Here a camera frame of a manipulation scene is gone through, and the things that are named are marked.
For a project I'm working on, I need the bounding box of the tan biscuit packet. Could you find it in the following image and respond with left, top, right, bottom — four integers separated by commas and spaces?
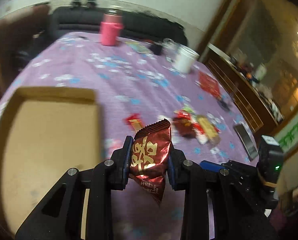
196, 115, 221, 146

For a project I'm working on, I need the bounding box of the dark red candy packet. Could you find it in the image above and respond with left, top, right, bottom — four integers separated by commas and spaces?
172, 117, 196, 138

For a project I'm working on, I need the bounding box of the dark red foil snack packet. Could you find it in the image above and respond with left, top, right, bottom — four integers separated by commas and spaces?
129, 119, 172, 205

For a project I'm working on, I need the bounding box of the red green candy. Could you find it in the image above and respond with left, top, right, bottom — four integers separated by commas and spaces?
174, 106, 196, 120

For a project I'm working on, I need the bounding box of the smartphone on table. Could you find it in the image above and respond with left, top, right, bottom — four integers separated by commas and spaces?
234, 124, 258, 161

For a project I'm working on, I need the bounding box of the wooden sideboard cabinet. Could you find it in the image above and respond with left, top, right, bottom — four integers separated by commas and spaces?
204, 44, 278, 138

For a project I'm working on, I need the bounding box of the black small stand on table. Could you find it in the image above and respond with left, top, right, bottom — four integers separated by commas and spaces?
217, 97, 230, 112

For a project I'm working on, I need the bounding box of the brown cardboard tray box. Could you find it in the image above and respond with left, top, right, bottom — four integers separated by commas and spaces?
0, 87, 102, 235

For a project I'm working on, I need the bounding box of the red gift packet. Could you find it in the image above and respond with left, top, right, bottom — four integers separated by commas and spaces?
199, 72, 221, 99

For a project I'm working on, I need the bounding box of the white plastic jar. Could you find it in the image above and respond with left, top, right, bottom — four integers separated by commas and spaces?
173, 45, 199, 74

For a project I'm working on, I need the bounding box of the purple floral tablecloth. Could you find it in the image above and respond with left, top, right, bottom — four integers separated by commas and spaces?
0, 33, 249, 233

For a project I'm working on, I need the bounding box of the black pouch on table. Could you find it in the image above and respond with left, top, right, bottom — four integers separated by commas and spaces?
149, 42, 163, 56

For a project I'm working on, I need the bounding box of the green booklet on table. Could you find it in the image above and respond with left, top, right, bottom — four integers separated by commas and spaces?
125, 41, 152, 54

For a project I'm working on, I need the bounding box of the black leather sofa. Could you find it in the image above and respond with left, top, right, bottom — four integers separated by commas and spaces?
48, 7, 188, 46

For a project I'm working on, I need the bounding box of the pink thermos bottle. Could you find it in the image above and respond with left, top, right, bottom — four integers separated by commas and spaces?
100, 8, 124, 46

